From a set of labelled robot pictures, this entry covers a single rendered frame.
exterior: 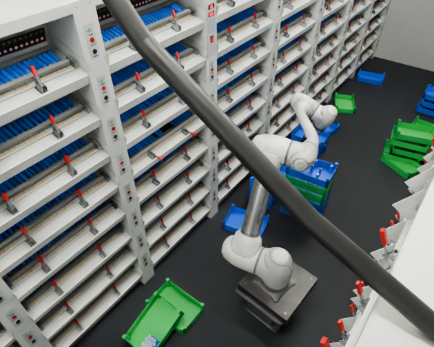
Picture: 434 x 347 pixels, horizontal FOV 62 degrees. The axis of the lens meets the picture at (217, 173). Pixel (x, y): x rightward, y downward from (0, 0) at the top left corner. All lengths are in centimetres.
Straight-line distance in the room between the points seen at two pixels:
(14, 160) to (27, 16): 49
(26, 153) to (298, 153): 116
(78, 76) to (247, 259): 121
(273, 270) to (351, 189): 144
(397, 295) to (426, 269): 10
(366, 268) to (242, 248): 158
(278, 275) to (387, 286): 156
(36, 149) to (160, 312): 125
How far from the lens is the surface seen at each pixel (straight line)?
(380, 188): 328
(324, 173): 264
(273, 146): 179
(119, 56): 159
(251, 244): 196
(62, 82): 145
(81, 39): 144
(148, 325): 231
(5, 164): 146
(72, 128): 155
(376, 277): 41
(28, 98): 140
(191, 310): 237
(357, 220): 295
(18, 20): 132
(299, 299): 215
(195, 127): 213
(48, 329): 215
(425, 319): 44
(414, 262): 51
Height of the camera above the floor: 210
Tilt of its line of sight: 42 degrees down
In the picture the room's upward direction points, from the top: 1 degrees counter-clockwise
